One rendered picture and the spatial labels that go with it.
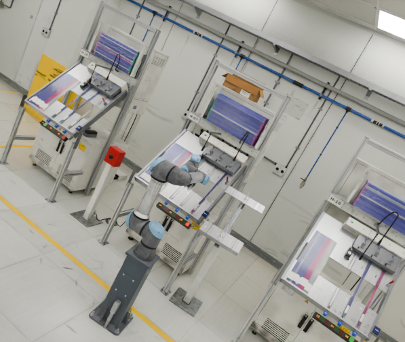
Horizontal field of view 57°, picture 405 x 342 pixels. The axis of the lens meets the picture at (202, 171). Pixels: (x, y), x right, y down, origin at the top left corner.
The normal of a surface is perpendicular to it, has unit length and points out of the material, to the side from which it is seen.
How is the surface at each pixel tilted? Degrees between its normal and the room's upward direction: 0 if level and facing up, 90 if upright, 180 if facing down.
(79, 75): 47
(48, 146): 90
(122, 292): 90
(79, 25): 90
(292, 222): 90
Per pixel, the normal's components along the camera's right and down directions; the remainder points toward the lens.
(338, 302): 0.04, -0.57
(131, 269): -0.26, 0.14
